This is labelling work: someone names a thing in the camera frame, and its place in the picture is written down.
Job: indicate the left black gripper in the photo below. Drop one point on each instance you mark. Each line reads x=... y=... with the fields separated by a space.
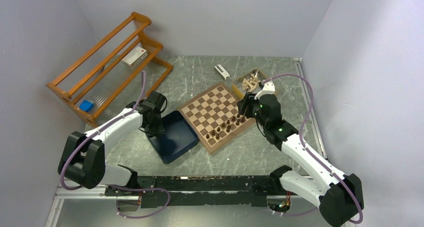
x=157 y=130

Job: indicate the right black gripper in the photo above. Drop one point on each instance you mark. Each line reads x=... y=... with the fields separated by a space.
x=248 y=100

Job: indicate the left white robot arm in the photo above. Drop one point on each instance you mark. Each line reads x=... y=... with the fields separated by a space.
x=83 y=163

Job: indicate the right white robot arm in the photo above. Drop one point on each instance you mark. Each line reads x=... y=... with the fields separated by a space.
x=339 y=197

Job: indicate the light chess pieces pile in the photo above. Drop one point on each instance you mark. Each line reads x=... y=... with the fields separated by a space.
x=250 y=82

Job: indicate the dark chess piece back row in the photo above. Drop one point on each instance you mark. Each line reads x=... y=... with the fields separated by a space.
x=223 y=124

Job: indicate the wooden chess board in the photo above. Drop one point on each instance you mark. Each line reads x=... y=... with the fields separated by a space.
x=208 y=110

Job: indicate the gold metal tin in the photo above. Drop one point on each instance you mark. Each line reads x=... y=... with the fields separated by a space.
x=236 y=84

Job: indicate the blue metal tin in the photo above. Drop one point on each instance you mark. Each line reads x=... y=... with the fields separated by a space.
x=177 y=139

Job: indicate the white power bank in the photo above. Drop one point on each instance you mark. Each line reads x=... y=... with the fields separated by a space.
x=222 y=72

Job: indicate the orange wooden rack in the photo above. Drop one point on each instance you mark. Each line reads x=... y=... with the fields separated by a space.
x=100 y=75

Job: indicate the blue plastic case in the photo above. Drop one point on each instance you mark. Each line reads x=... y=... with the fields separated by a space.
x=86 y=106

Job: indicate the white cardboard box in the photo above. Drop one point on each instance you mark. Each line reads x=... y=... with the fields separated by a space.
x=138 y=53

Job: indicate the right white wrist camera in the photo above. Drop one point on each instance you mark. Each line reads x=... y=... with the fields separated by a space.
x=267 y=89

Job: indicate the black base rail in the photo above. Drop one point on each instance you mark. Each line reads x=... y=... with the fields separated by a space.
x=251 y=190

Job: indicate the aluminium frame rail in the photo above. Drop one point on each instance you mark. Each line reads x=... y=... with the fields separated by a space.
x=185 y=66

